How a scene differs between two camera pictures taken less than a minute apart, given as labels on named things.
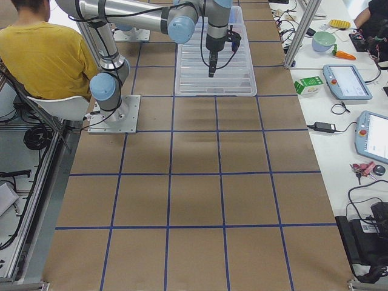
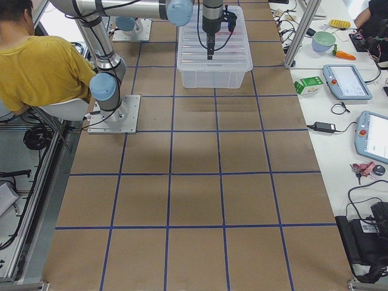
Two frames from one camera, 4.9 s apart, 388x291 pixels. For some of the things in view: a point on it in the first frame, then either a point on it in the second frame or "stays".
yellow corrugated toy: (339, 23) stays
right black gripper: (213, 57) -> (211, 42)
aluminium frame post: (311, 8) stays
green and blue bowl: (322, 41) stays
